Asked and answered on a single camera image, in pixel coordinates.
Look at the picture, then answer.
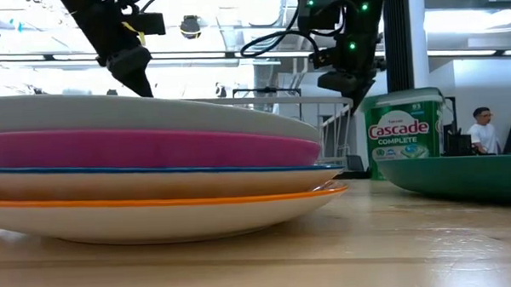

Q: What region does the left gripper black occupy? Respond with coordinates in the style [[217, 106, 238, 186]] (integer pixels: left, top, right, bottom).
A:
[[106, 44, 155, 100]]

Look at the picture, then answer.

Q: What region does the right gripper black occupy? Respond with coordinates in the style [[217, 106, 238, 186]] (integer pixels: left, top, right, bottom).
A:
[[316, 68, 379, 117]]

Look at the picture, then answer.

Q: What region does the grey plate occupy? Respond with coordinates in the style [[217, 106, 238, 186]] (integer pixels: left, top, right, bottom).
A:
[[0, 84, 321, 154]]

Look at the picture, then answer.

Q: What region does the pink plate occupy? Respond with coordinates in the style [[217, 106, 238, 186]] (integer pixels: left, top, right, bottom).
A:
[[0, 120, 324, 178]]

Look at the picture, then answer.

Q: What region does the blue striped white plate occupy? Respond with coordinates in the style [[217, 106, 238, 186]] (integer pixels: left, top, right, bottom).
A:
[[0, 155, 347, 207]]

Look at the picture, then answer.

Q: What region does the dark green bowl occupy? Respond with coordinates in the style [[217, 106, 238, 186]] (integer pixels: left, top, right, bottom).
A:
[[375, 153, 511, 211]]

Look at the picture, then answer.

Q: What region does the orange patterned white plate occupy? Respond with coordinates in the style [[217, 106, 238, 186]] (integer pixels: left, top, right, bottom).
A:
[[0, 181, 352, 250]]

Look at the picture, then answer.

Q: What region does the green Cascade detergent tub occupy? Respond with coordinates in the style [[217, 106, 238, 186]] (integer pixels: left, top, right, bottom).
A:
[[362, 87, 449, 182]]

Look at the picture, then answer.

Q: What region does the long ceiling light strip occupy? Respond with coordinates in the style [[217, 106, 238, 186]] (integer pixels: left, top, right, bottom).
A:
[[426, 47, 511, 60], [0, 42, 343, 71]]

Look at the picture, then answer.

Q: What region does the white column with black stripe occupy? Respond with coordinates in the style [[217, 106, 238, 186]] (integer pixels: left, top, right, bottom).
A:
[[382, 0, 430, 94]]

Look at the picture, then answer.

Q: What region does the black equipment stand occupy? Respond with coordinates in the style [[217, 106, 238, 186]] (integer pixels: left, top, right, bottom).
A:
[[442, 96, 474, 158]]

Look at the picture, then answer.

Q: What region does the person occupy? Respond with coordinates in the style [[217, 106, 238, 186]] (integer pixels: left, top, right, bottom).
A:
[[466, 105, 503, 157]]

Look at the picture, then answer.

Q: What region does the grey wire dish rack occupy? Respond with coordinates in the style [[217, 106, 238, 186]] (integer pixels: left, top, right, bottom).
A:
[[181, 91, 356, 172]]

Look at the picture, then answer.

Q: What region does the black cable with yellow tag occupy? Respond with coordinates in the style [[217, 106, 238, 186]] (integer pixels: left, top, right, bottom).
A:
[[113, 0, 170, 48]]

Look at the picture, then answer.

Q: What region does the black ceiling dome camera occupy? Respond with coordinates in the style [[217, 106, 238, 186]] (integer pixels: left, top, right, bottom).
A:
[[178, 15, 204, 41]]

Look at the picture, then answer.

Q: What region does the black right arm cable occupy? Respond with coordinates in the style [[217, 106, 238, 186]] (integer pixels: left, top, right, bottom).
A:
[[237, 4, 321, 60]]

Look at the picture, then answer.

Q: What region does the silver ribbed ventilation duct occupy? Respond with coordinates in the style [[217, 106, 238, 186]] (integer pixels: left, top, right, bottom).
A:
[[239, 0, 291, 96]]

